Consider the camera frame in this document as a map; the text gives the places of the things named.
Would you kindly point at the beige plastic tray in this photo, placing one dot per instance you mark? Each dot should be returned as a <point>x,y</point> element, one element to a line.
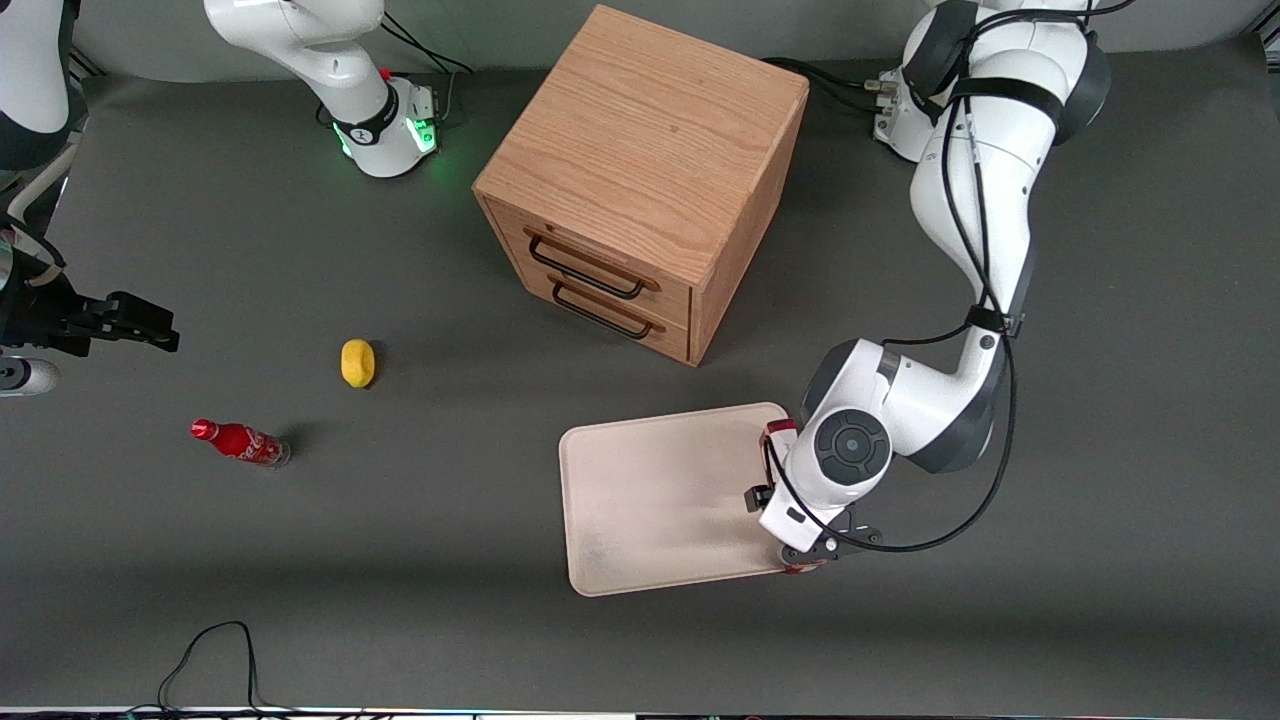
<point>660,500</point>

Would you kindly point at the red cola bottle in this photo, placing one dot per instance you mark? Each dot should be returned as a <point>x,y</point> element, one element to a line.
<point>240,441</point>

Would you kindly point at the wooden drawer front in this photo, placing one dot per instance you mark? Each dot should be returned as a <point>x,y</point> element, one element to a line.
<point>665,330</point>
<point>600,250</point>

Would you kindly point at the yellow lemon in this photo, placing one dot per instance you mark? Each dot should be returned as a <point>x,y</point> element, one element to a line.
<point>358,363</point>

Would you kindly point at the red cookie box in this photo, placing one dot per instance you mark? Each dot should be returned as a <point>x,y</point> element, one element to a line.
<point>780,432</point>

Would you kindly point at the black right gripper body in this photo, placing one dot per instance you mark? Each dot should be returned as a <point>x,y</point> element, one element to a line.
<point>42,310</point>

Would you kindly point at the wooden drawer cabinet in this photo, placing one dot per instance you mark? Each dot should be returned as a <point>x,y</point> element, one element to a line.
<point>650,130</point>

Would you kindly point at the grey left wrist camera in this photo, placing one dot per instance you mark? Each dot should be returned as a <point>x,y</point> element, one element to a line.
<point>835,540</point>

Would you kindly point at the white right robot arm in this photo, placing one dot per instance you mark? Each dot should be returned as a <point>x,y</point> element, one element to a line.
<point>330,50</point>

